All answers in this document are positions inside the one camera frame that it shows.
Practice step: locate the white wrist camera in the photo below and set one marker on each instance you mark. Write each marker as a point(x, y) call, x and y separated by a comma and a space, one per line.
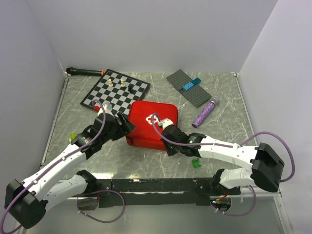
point(165, 123)
point(107, 108)

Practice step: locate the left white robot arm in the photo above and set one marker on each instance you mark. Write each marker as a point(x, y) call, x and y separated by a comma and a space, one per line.
point(29, 200)

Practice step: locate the green plastic clip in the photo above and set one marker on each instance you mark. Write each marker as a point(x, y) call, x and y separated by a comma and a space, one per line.
point(196, 163)

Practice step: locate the red black medicine bag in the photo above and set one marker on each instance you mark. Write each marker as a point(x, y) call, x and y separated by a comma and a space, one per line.
point(145, 114)

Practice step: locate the blue lego brick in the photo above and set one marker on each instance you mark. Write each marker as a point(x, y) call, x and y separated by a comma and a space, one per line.
point(191, 84)

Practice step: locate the green yellow toy block car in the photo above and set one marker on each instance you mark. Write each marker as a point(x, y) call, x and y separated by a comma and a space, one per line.
point(72, 136)

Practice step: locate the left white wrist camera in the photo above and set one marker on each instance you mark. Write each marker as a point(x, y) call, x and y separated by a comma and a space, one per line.
point(107, 108)

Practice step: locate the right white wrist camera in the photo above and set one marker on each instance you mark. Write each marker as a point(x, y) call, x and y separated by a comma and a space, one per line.
point(165, 123)

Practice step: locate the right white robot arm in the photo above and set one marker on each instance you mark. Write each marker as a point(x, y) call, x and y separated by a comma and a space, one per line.
point(256, 165)

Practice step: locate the purple tube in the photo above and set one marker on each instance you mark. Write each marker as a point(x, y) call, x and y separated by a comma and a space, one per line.
point(205, 112)

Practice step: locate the black microphone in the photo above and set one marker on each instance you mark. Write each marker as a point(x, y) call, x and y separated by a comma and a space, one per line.
point(83, 72)

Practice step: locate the black white chessboard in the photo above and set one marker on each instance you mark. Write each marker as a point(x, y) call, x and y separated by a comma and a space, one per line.
point(119, 97)

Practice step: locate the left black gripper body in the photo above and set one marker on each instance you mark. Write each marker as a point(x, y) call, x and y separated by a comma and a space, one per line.
point(117, 131)

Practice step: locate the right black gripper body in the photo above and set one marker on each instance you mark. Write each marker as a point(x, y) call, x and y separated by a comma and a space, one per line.
point(171, 149)

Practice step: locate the white chess piece left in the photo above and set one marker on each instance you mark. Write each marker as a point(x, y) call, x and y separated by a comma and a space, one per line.
point(110, 83)

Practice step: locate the grey lego baseplate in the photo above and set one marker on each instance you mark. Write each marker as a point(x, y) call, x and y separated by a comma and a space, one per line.
point(196, 95)

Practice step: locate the black mounting rail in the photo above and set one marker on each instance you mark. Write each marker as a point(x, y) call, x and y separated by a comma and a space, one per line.
point(165, 191)

